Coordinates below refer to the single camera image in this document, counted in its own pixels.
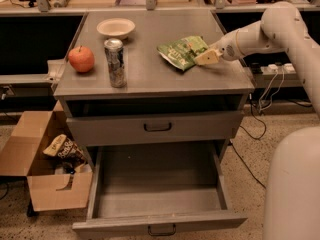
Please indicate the white power strip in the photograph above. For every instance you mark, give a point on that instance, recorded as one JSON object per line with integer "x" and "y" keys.
{"x": 286, "y": 68}

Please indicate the red apple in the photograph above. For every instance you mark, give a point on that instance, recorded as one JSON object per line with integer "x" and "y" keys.
{"x": 81, "y": 59}

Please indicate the green jalapeno chip bag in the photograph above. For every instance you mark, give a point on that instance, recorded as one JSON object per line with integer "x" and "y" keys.
{"x": 181, "y": 53}

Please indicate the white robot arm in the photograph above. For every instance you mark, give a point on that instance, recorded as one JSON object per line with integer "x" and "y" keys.
{"x": 292, "y": 198}

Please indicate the white paper bowl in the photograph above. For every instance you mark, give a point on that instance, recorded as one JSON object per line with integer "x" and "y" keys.
{"x": 119, "y": 28}

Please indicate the closed grey upper drawer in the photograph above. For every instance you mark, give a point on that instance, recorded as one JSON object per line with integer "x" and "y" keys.
{"x": 155, "y": 128}

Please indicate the grey drawer cabinet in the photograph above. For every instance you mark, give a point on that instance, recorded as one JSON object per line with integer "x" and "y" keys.
{"x": 153, "y": 85}

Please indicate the open grey lower drawer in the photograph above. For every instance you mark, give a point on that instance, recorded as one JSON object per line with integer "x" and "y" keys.
{"x": 157, "y": 190}

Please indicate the brown snack bag in box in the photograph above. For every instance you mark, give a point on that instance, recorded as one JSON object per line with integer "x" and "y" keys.
{"x": 64, "y": 148}

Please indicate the open cardboard box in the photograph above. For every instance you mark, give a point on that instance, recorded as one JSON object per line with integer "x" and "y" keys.
{"x": 22, "y": 155}

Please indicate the silver drink can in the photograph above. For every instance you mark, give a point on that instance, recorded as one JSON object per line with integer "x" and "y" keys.
{"x": 114, "y": 54}

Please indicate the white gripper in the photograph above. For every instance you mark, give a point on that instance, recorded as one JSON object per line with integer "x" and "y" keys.
{"x": 226, "y": 49}

